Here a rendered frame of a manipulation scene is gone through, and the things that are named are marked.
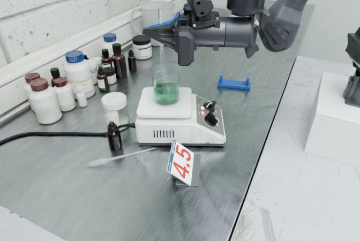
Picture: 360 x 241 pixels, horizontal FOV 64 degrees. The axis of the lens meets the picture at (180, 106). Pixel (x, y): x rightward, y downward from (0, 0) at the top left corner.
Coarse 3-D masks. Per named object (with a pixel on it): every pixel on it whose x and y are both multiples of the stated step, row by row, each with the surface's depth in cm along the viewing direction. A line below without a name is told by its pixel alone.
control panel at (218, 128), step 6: (198, 96) 72; (198, 102) 69; (204, 102) 71; (198, 108) 67; (204, 108) 69; (216, 108) 72; (198, 114) 65; (204, 114) 66; (216, 114) 70; (198, 120) 63; (204, 120) 64; (204, 126) 62; (210, 126) 64; (216, 126) 65; (222, 126) 67; (216, 132) 63; (222, 132) 65
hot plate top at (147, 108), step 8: (144, 88) 70; (152, 88) 70; (184, 88) 70; (144, 96) 67; (152, 96) 67; (184, 96) 67; (144, 104) 64; (152, 104) 64; (176, 104) 64; (184, 104) 64; (144, 112) 62; (152, 112) 62; (160, 112) 62; (168, 112) 62; (176, 112) 62; (184, 112) 62
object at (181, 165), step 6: (180, 150) 60; (186, 150) 62; (174, 156) 58; (180, 156) 59; (186, 156) 61; (174, 162) 57; (180, 162) 58; (186, 162) 59; (174, 168) 56; (180, 168) 57; (186, 168) 58; (180, 174) 56; (186, 174) 57; (186, 180) 56
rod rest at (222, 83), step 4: (220, 76) 87; (248, 76) 86; (220, 80) 87; (224, 80) 89; (228, 80) 89; (232, 80) 89; (248, 80) 85; (220, 84) 88; (224, 84) 87; (228, 84) 87; (232, 84) 87; (236, 84) 87; (240, 84) 87; (244, 84) 87; (248, 84) 86; (240, 88) 87; (244, 88) 86; (248, 88) 86
